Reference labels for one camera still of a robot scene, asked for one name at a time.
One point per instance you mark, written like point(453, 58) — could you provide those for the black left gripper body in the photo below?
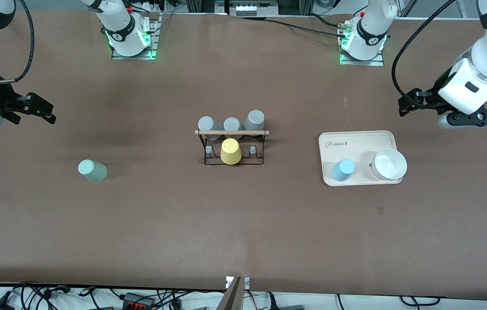
point(434, 97)

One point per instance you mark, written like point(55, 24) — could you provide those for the pale green cup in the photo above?
point(92, 171)

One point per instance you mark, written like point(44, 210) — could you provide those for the light blue cup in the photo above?
point(341, 170)

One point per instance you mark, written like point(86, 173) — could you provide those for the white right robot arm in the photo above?
point(120, 21)

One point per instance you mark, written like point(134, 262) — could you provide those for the white bowl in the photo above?
point(390, 164)

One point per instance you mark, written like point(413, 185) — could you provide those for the cream rectangular tray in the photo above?
point(349, 148)

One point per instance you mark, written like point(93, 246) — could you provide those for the grey cup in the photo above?
point(209, 125)
point(232, 125)
point(254, 119)

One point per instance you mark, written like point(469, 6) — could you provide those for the yellow cup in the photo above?
point(231, 151)

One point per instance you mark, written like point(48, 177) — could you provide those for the white device with slots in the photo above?
point(250, 7)

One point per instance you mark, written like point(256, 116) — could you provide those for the black box with orange connectors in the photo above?
point(138, 301)

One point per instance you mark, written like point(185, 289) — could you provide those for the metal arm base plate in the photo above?
point(154, 43)
point(377, 63)

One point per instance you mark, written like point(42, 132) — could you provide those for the brown upright post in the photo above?
point(231, 297)

